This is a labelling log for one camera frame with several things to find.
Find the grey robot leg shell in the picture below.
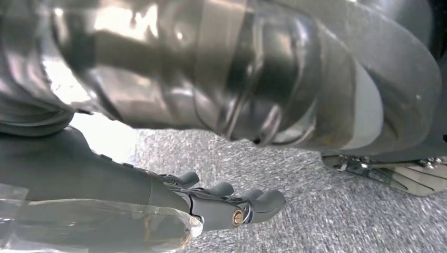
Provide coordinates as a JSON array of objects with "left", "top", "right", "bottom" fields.
[{"left": 42, "top": 0, "right": 447, "bottom": 158}]

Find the metal robot foot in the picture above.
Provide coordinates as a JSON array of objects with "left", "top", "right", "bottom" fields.
[{"left": 321, "top": 153, "right": 447, "bottom": 197}]

